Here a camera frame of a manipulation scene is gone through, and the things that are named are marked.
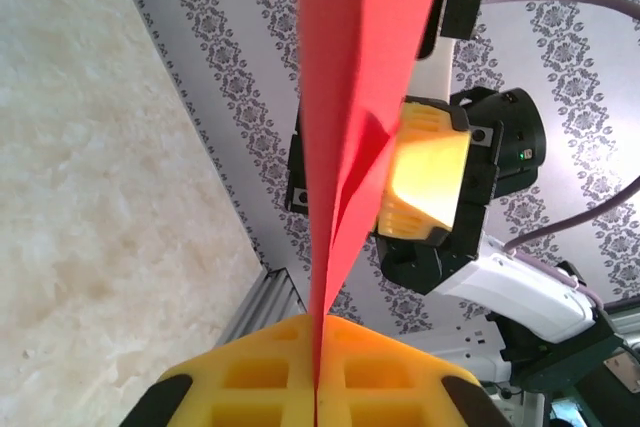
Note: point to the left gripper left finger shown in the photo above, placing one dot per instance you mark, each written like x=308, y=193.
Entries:
x=250, y=372

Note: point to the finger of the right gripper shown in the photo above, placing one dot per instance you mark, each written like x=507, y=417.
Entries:
x=297, y=172
x=427, y=167

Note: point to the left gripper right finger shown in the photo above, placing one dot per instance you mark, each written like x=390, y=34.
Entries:
x=380, y=372

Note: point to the red paper sheet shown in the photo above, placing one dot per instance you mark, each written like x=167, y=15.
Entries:
x=350, y=47

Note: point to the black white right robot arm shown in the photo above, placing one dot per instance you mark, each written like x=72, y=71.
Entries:
x=525, y=292

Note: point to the aluminium side rail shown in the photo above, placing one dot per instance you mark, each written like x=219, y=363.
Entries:
x=265, y=302

